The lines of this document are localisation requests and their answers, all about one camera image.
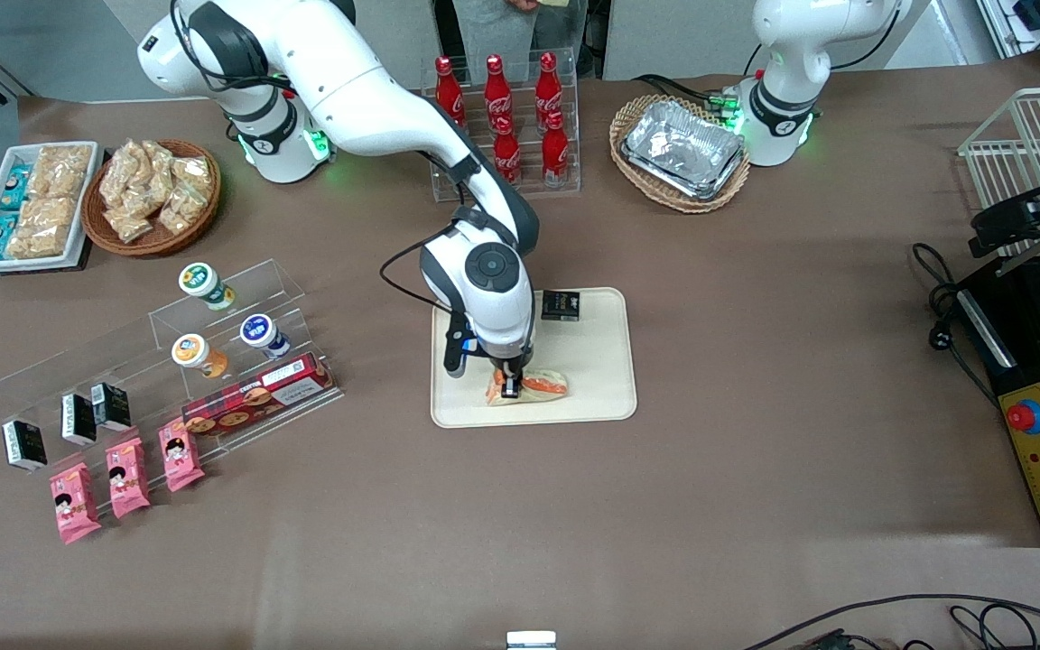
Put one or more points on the clear acrylic bottle rack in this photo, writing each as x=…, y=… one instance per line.
x=565, y=181

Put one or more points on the green lid yogurt cup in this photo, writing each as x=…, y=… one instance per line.
x=202, y=282

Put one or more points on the small black box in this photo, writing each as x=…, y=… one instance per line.
x=561, y=305

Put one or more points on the aluminium frame rack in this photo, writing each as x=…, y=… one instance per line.
x=1035, y=36

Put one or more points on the black sealing machine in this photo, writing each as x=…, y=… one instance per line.
x=1030, y=343

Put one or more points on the small black white carton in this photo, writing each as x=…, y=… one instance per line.
x=78, y=420
x=111, y=407
x=25, y=445

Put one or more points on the clear acrylic stepped shelf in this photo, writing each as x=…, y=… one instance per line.
x=267, y=280

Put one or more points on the small white block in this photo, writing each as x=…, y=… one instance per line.
x=531, y=641

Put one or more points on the aluminium foil tray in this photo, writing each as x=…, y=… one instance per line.
x=682, y=149

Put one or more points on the blue lid yogurt cup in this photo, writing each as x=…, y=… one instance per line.
x=260, y=332

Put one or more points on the pink snack packet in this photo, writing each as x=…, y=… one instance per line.
x=181, y=456
x=127, y=478
x=74, y=504

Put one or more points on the light wicker basket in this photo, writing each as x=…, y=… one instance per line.
x=628, y=117

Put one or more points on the triangle sandwich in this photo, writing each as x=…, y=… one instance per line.
x=545, y=385

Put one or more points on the brown table cover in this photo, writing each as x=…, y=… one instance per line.
x=755, y=361

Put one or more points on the red cola bottle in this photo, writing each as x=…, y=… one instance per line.
x=448, y=90
x=555, y=152
x=549, y=86
x=497, y=88
x=508, y=158

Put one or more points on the flat bag of crackers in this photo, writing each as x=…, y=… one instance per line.
x=62, y=170
x=32, y=246
x=49, y=217

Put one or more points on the person in grey trousers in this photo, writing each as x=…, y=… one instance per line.
x=511, y=32

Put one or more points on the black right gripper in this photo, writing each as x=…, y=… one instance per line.
x=512, y=371

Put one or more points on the orange lid yogurt cup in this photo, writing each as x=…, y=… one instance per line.
x=193, y=352

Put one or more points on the red cookie box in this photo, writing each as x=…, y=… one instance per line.
x=258, y=395

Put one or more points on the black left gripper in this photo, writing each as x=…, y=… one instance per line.
x=1022, y=217

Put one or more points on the brown wicker basket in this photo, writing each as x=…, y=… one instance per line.
x=206, y=212

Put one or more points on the clear bag of snacks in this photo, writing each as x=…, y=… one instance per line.
x=141, y=200
x=130, y=227
x=123, y=167
x=159, y=161
x=179, y=209
x=192, y=173

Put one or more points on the teal snack packet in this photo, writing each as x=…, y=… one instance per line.
x=14, y=185
x=1, y=233

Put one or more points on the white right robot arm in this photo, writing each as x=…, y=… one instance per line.
x=376, y=99

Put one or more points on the cream plastic tray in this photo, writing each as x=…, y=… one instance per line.
x=592, y=361

